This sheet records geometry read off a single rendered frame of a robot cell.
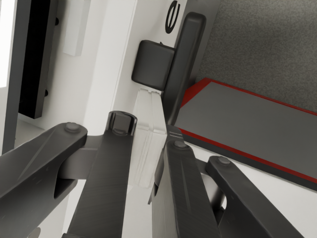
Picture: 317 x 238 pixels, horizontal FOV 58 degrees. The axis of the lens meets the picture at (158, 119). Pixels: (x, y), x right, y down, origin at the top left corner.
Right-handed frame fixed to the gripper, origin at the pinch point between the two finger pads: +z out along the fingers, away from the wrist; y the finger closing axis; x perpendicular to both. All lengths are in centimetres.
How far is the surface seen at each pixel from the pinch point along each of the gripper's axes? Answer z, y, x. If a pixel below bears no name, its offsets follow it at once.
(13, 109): 5.1, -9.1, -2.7
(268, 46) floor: 85, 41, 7
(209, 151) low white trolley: 15.7, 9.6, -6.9
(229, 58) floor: 89, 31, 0
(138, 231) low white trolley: 17.4, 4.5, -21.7
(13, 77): 4.7, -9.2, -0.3
